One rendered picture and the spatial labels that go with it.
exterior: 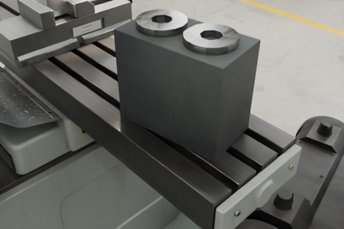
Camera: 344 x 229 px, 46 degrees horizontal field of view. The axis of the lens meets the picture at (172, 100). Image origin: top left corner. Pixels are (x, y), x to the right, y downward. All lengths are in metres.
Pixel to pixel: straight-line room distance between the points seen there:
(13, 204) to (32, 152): 0.13
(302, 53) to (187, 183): 2.57
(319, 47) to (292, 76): 0.52
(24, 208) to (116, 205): 0.33
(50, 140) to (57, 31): 0.27
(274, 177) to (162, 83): 0.25
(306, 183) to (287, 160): 0.47
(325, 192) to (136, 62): 0.73
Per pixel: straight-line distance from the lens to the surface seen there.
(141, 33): 0.69
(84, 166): 1.08
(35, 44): 1.03
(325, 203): 1.21
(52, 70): 0.98
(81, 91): 0.89
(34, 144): 0.97
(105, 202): 1.24
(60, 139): 1.00
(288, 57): 3.08
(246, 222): 1.10
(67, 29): 1.05
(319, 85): 2.80
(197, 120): 0.67
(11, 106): 0.99
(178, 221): 1.57
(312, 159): 1.29
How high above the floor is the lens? 1.43
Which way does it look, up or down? 35 degrees down
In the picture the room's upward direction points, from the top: straight up
